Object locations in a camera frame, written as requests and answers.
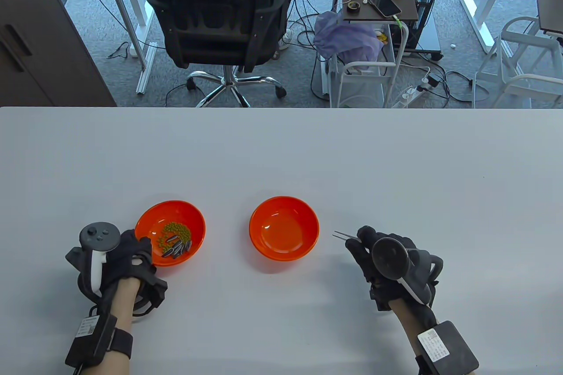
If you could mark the person's left hand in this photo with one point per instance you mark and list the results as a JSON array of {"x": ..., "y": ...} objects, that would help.
[{"x": 129, "y": 252}]

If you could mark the person's right hand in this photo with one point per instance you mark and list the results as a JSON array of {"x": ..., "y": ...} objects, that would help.
[{"x": 358, "y": 252}]

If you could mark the silver metal tweezers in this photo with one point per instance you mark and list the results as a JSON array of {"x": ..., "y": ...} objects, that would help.
[{"x": 352, "y": 239}]

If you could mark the pile of sunflower seeds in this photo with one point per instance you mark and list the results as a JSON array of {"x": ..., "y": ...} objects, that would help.
[{"x": 176, "y": 248}]

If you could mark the orange bowl with green beans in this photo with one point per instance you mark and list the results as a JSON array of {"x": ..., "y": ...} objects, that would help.
[{"x": 184, "y": 216}]

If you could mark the orange plastic bowl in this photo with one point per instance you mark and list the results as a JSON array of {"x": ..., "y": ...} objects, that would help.
[{"x": 283, "y": 230}]

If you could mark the person's left forearm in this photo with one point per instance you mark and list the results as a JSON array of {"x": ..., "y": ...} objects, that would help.
[{"x": 125, "y": 304}]

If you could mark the grey left hand controller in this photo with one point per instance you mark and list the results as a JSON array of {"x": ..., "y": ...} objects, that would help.
[{"x": 99, "y": 234}]

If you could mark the pile of green mung beans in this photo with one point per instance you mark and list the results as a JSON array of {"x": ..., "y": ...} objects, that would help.
[{"x": 176, "y": 230}]

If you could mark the black left wrist sensor box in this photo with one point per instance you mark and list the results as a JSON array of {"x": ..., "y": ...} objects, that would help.
[{"x": 94, "y": 340}]

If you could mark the black wrist sensor box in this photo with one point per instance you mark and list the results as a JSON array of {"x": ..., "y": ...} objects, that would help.
[
  {"x": 94, "y": 340},
  {"x": 457, "y": 344}
]

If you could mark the black right wrist sensor box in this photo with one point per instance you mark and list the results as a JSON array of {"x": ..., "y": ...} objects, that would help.
[{"x": 457, "y": 344}]

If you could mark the white power strip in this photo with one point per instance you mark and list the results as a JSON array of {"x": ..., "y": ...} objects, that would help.
[{"x": 409, "y": 93}]

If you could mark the black power adapter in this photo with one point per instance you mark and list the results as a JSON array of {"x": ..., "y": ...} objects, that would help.
[{"x": 433, "y": 81}]

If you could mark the white metal cart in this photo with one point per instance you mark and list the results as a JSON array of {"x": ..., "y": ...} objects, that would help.
[{"x": 374, "y": 63}]

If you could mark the purple cloth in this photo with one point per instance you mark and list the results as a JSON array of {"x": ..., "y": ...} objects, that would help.
[{"x": 347, "y": 38}]

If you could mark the yellow small object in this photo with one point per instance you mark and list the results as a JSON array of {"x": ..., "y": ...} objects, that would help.
[{"x": 382, "y": 37}]

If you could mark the dark brown cabinet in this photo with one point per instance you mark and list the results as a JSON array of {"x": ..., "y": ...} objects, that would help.
[{"x": 35, "y": 41}]

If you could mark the black tape roll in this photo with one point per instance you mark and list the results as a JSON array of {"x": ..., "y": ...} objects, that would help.
[{"x": 349, "y": 6}]

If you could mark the black smartphone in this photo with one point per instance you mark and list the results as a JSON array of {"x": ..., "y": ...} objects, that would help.
[{"x": 385, "y": 3}]

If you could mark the black office chair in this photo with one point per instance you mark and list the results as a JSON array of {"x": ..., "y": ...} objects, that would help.
[{"x": 220, "y": 10}]

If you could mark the white metal chair frame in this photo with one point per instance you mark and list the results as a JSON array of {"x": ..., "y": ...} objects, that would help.
[{"x": 534, "y": 41}]

